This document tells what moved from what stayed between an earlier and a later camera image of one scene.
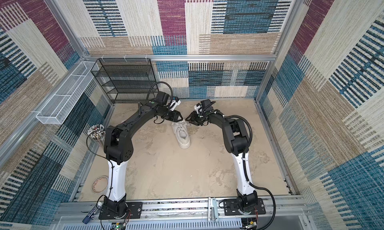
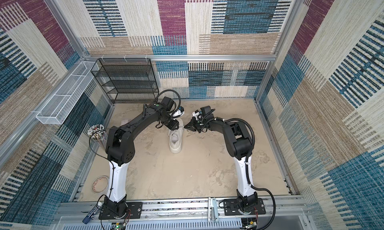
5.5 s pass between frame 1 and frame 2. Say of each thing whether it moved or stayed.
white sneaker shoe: moved
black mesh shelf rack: stayed
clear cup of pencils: stayed
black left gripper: moved
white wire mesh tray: stayed
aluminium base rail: stayed
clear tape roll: stayed
